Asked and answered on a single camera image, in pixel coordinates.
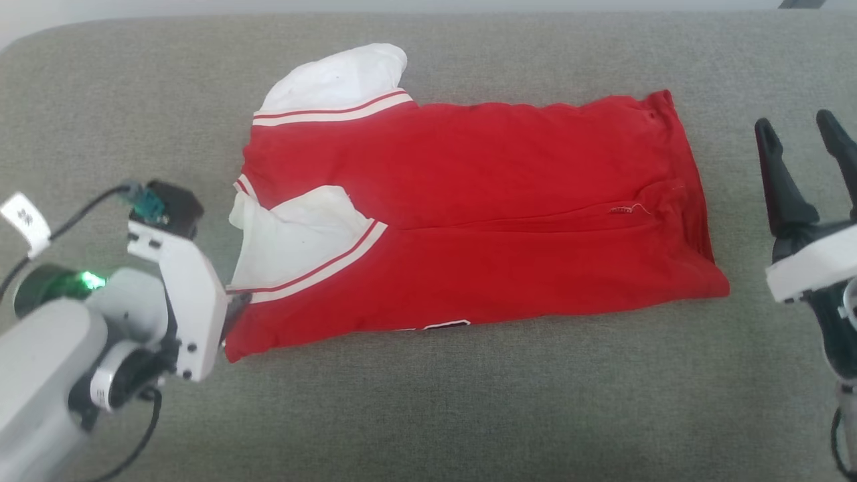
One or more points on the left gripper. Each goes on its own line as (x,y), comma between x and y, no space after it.
(134,301)

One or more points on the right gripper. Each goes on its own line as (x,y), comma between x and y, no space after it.
(840,335)

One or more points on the red white sports shirt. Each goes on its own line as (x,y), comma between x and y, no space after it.
(502,201)

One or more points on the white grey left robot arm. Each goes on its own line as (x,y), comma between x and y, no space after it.
(40,375)

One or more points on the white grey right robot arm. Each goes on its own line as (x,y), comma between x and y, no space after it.
(849,428)

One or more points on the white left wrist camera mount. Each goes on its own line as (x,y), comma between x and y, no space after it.
(194,301)

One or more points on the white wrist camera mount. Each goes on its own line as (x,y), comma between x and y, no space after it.
(194,301)
(810,268)

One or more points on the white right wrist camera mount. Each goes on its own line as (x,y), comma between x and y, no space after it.
(810,268)

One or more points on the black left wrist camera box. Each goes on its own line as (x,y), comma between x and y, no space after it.
(177,207)

